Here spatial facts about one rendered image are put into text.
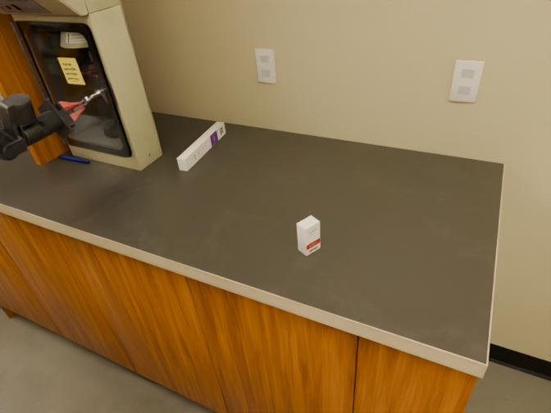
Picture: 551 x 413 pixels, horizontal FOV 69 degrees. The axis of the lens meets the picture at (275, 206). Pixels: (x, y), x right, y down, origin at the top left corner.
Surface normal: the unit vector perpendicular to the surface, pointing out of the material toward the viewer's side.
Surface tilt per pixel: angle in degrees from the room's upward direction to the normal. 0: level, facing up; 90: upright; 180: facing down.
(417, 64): 90
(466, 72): 90
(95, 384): 0
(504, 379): 0
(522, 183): 90
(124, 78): 90
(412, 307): 0
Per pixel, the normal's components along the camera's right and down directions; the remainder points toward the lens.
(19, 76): 0.89, 0.21
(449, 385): -0.44, 0.57
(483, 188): -0.07, -0.80
